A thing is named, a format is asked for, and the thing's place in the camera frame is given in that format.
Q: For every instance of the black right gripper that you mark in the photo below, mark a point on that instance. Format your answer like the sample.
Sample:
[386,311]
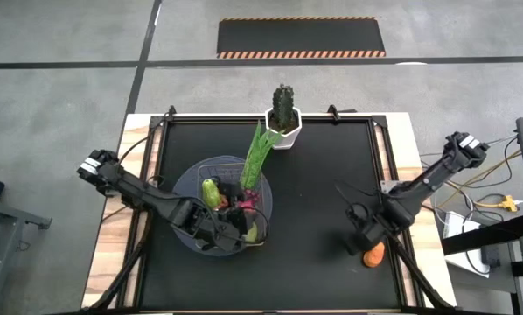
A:
[375,223]

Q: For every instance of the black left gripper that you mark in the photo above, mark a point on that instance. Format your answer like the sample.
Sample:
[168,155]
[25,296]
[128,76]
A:
[239,219]

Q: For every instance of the oval orange fruit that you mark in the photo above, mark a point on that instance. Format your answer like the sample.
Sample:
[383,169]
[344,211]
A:
[374,258]

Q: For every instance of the red grape bunch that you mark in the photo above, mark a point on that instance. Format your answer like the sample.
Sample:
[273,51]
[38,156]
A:
[248,202]

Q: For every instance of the pinkish red round fruit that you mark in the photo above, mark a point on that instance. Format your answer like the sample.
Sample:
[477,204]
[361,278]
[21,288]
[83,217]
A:
[223,202]

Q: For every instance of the light green chayote squash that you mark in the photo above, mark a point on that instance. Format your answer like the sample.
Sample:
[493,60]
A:
[211,192]

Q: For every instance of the green leafy vegetable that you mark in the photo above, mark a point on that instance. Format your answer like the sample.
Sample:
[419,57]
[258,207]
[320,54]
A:
[255,162]

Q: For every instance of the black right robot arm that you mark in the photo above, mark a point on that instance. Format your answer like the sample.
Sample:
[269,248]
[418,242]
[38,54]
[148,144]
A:
[427,179]

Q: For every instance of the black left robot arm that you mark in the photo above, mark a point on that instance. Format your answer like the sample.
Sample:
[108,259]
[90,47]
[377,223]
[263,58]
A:
[148,194]

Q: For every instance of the white hexagonal plant pot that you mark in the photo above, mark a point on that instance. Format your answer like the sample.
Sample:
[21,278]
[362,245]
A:
[287,140]

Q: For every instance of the white box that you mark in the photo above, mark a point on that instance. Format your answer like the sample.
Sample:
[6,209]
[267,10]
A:
[460,227]

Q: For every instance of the dark green cactus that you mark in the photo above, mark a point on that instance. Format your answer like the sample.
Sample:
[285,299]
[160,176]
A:
[283,105]

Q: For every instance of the black hazard-striped floor mat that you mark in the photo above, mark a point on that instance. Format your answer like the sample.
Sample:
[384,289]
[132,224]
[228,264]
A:
[301,37]

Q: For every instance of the grey metal desk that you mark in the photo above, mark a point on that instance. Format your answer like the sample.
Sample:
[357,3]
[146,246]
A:
[8,211]

